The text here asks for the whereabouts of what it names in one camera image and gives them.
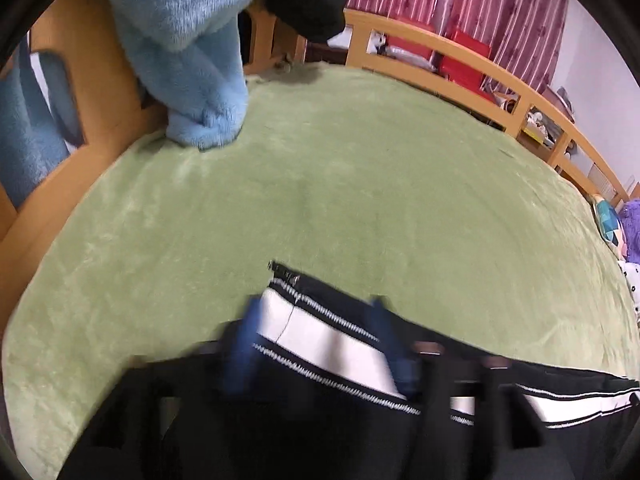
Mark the maroon patterned curtain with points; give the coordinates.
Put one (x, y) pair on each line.
(523, 36)

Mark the white polka dot pillow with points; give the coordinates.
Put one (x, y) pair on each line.
(631, 273)

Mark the green fuzzy bed blanket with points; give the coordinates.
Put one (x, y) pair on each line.
(373, 186)

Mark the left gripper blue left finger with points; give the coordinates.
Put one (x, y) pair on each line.
(240, 356)

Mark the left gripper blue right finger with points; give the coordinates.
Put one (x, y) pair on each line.
(404, 366)

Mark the purple plush toy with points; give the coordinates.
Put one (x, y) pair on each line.
(630, 219)

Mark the light blue fleece garment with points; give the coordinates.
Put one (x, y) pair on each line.
(186, 53)

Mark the red storage box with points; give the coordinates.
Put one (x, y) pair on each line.
(397, 44)
(461, 73)

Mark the black pants with white stripes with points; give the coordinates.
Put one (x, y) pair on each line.
(322, 404)

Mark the teal patterned cushion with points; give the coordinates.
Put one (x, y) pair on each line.
(609, 224)

